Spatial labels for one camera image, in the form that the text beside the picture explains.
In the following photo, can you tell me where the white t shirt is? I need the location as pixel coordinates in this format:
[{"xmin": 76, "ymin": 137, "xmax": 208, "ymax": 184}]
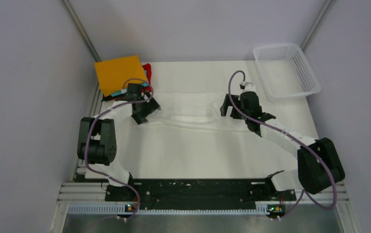
[{"xmin": 146, "ymin": 92, "xmax": 249, "ymax": 132}]

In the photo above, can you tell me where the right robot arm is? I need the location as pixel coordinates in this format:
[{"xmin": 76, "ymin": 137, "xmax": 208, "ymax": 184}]
[{"xmin": 220, "ymin": 91, "xmax": 345, "ymax": 200}]

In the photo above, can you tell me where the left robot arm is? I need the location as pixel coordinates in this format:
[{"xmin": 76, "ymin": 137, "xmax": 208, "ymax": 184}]
[{"xmin": 77, "ymin": 79, "xmax": 161, "ymax": 201}]

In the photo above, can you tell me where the teal folded t shirt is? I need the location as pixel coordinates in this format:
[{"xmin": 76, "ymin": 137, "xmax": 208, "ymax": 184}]
[{"xmin": 111, "ymin": 83, "xmax": 151, "ymax": 97}]

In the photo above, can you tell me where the black folded t shirt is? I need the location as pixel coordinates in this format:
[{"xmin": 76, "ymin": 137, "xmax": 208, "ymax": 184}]
[{"xmin": 102, "ymin": 95, "xmax": 113, "ymax": 101}]

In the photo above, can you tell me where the red folded t shirt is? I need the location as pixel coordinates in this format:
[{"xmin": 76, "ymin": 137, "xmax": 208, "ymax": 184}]
[{"xmin": 112, "ymin": 63, "xmax": 152, "ymax": 100}]

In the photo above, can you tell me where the orange folded t shirt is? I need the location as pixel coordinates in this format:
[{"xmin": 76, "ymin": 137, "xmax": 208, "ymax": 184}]
[{"xmin": 94, "ymin": 55, "xmax": 148, "ymax": 96}]

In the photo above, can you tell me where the white plastic basket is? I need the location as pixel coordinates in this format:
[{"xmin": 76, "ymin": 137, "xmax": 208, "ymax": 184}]
[{"xmin": 253, "ymin": 43, "xmax": 321, "ymax": 102}]

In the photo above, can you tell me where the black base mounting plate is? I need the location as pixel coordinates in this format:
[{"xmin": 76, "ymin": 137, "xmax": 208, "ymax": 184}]
[{"xmin": 105, "ymin": 179, "xmax": 296, "ymax": 211}]

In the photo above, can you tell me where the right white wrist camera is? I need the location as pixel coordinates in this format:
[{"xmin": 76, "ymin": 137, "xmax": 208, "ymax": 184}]
[{"xmin": 239, "ymin": 81, "xmax": 256, "ymax": 93}]

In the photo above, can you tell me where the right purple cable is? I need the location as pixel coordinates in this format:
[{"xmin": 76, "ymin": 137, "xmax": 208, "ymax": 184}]
[{"xmin": 228, "ymin": 70, "xmax": 338, "ymax": 222}]

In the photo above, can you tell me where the purple cable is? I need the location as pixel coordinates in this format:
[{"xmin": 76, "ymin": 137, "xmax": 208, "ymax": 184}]
[
  {"xmin": 228, "ymin": 70, "xmax": 338, "ymax": 222},
  {"xmin": 85, "ymin": 78, "xmax": 154, "ymax": 222}
]

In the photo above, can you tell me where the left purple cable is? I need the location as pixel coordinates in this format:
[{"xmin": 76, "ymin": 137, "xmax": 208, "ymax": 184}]
[{"xmin": 85, "ymin": 78, "xmax": 154, "ymax": 222}]

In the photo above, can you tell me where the left aluminium frame rail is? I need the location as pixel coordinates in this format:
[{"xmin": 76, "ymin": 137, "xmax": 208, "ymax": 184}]
[{"xmin": 73, "ymin": 85, "xmax": 104, "ymax": 183}]

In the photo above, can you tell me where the white slotted cable duct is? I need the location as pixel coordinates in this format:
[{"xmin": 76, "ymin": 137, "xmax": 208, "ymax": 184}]
[{"xmin": 67, "ymin": 203, "xmax": 270, "ymax": 216}]

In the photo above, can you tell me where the right corner metal post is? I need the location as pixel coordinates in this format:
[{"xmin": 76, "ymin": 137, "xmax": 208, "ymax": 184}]
[{"xmin": 300, "ymin": 0, "xmax": 336, "ymax": 51}]

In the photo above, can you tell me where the corner metal post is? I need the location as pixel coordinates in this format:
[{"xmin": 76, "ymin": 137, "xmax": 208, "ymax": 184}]
[
  {"xmin": 60, "ymin": 0, "xmax": 101, "ymax": 62},
  {"xmin": 300, "ymin": 0, "xmax": 336, "ymax": 51}
]

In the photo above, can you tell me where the left corner metal post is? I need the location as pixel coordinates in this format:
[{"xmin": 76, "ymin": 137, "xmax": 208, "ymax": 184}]
[{"xmin": 60, "ymin": 0, "xmax": 101, "ymax": 62}]

